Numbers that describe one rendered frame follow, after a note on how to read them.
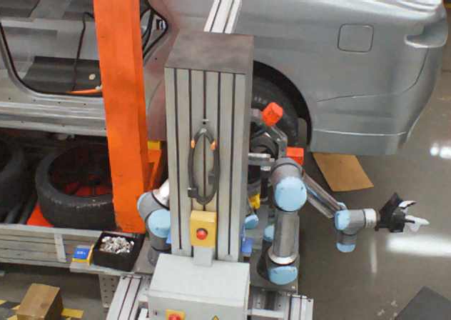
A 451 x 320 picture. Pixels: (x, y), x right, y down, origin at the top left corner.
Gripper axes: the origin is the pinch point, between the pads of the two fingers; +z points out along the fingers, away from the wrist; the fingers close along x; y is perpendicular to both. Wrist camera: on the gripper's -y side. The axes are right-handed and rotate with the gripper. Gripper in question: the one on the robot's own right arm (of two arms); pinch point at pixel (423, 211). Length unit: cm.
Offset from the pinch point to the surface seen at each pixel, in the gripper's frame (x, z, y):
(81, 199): -113, -148, 59
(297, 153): -91, -32, 23
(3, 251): -110, -195, 89
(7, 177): -136, -192, 56
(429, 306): -37, 30, 85
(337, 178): -184, 20, 98
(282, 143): -89, -40, 15
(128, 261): -60, -122, 63
